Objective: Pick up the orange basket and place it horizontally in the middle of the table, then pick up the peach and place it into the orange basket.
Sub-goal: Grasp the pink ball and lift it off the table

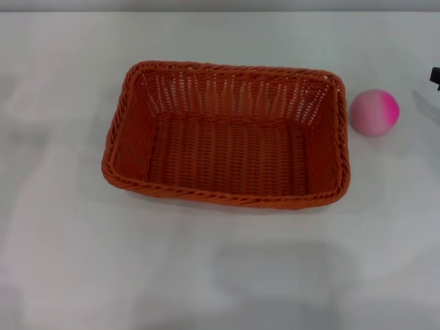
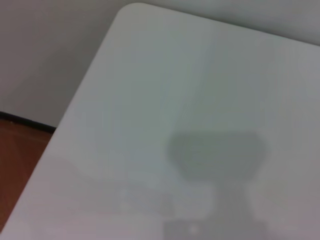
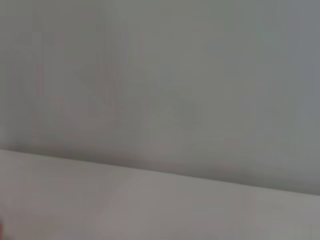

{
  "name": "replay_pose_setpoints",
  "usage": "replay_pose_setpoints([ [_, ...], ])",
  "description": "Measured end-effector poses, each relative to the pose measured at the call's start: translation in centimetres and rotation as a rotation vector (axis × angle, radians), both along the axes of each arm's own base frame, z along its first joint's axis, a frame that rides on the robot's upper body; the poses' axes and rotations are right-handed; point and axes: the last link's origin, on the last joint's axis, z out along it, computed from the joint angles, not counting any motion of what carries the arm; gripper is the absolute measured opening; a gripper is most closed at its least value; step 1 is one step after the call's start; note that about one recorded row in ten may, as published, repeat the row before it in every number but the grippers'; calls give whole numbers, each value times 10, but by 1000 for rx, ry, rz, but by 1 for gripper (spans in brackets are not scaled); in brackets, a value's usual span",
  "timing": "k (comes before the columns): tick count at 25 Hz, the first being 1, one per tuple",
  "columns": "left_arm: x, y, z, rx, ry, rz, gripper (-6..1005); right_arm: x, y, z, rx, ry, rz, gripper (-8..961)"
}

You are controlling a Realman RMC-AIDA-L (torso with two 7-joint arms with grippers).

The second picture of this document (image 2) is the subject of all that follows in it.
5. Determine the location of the black baseboard strip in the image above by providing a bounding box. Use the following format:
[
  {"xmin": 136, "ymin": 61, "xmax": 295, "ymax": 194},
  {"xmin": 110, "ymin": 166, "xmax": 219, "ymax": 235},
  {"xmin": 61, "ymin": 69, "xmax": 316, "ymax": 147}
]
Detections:
[{"xmin": 0, "ymin": 110, "xmax": 57, "ymax": 131}]

